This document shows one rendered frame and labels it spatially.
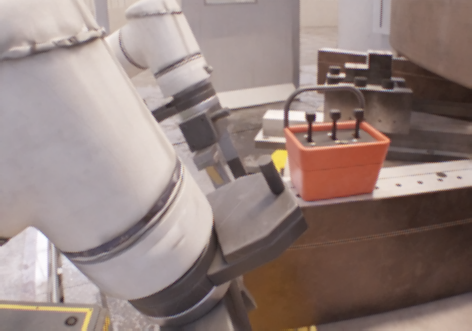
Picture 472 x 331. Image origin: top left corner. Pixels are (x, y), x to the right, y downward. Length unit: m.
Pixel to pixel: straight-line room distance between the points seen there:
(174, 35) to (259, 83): 3.53
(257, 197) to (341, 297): 0.75
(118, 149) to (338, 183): 0.64
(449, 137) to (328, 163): 1.40
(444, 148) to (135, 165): 1.97
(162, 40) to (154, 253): 0.44
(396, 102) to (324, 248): 1.16
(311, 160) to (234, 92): 3.27
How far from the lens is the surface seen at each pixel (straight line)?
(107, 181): 0.16
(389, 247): 0.91
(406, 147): 2.03
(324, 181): 0.75
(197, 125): 0.56
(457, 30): 1.25
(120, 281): 0.20
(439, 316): 1.12
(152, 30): 0.59
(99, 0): 3.60
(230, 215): 0.23
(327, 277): 0.90
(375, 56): 1.93
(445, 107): 2.06
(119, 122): 0.16
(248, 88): 4.04
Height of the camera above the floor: 1.08
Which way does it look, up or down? 23 degrees down
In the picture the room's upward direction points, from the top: 2 degrees counter-clockwise
